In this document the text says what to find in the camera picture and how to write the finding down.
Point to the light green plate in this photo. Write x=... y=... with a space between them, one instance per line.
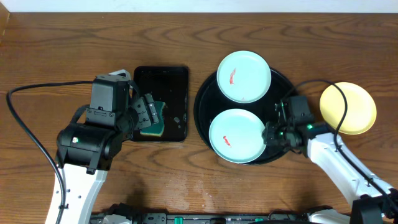
x=236 y=136

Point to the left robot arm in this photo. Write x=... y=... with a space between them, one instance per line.
x=94 y=136

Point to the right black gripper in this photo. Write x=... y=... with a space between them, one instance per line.
x=268 y=135

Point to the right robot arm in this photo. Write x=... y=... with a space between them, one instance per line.
x=371 y=199

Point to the black round tray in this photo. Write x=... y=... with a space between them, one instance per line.
x=210 y=102

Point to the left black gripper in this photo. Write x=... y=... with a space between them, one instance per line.
x=144 y=111

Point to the light blue plate top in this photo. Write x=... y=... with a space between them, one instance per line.
x=243 y=76

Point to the black rectangular tray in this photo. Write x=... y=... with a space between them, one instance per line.
x=168 y=85

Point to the yellow plate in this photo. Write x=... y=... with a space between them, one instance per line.
x=361 y=113

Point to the green yellow sponge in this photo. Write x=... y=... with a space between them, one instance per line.
x=157 y=129

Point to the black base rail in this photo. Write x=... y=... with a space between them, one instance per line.
x=122 y=213

